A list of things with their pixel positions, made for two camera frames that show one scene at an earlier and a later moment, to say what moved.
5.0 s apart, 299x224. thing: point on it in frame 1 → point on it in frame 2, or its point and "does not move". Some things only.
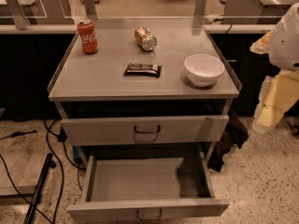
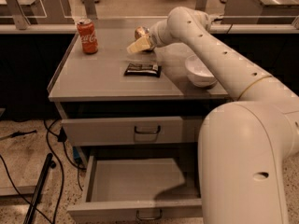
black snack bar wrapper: [143, 69] does not move
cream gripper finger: [277, 93] → [159, 35]
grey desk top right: [259, 4] does not move
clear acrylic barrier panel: [144, 7] does not move
